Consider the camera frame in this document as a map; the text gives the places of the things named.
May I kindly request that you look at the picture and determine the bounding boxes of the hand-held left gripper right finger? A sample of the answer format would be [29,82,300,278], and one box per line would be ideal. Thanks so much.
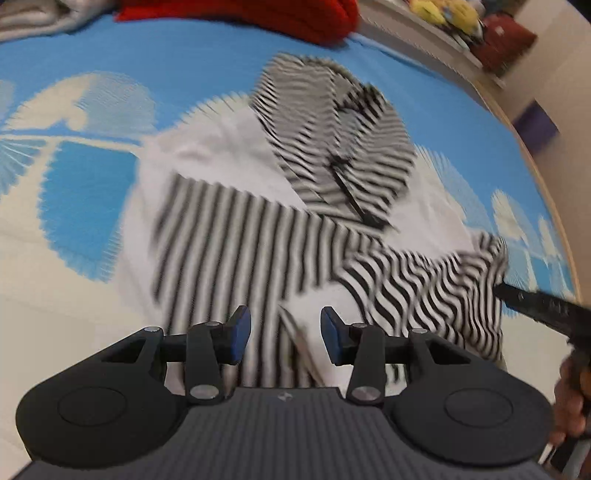
[320,305,482,407]

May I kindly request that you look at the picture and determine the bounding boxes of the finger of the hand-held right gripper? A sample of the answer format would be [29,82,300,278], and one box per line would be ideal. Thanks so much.
[493,282,577,339]

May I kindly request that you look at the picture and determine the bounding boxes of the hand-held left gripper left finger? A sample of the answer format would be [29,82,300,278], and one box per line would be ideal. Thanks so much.
[97,305,253,407]

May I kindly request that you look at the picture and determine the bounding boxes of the black white striped hoodie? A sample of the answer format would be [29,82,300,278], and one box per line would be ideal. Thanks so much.
[121,53,509,389]

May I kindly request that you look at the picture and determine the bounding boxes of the person's right hand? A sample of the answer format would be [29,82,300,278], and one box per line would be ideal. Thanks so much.
[552,356,591,446]

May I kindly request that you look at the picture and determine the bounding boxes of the purple box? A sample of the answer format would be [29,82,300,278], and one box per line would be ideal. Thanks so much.
[512,102,560,154]

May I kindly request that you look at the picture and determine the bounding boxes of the dark red bag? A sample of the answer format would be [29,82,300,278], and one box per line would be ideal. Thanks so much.
[470,14,539,77]

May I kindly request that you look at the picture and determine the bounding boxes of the blue cream patterned bed mat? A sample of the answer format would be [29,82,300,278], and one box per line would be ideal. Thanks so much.
[0,11,578,476]

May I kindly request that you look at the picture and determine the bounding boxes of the yellow plush toys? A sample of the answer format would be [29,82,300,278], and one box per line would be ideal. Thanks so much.
[408,0,482,36]

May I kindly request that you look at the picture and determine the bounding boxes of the red knitted blanket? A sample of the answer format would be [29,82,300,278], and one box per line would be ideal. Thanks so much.
[115,0,361,45]

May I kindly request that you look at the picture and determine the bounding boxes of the grey cloth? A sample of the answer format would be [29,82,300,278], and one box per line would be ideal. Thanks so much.
[0,0,124,43]

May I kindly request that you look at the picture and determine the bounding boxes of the wooden bed frame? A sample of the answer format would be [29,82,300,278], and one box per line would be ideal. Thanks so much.
[358,0,583,303]

